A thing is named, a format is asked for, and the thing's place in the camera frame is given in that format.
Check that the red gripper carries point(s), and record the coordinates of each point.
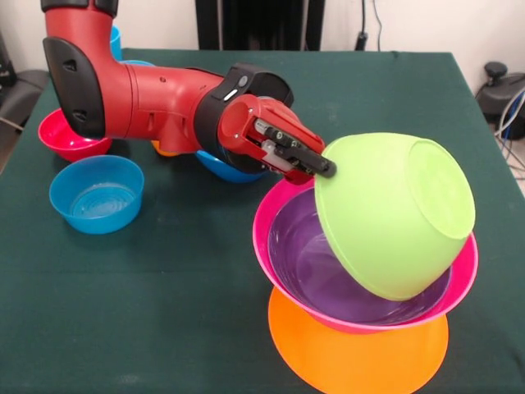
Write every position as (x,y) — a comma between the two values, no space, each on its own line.
(238,123)

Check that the green bowl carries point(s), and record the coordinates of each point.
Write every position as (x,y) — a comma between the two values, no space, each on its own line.
(389,213)

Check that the purple bowl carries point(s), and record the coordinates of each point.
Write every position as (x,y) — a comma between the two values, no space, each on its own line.
(307,279)

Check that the large pink bowl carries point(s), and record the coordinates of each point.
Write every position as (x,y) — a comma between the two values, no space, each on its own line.
(463,271)

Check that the large orange bowl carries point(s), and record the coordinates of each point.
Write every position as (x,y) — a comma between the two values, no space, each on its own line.
(352,361)

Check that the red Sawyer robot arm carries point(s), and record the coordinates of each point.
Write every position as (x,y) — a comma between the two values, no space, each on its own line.
(156,102)

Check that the orange cup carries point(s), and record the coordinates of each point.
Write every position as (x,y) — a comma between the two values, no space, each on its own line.
(164,151)

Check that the dark green tablecloth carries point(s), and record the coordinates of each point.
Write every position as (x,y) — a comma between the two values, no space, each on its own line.
(164,287)

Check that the small ribbed cyan bowl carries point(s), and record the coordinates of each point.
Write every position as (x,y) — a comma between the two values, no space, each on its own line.
(137,63)

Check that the translucent blue bowl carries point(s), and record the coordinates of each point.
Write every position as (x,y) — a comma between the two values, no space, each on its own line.
(96,197)

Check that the blue cup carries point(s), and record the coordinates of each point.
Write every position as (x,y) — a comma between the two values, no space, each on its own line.
(116,43)

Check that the small crimson bowl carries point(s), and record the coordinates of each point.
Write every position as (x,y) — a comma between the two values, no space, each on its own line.
(61,145)

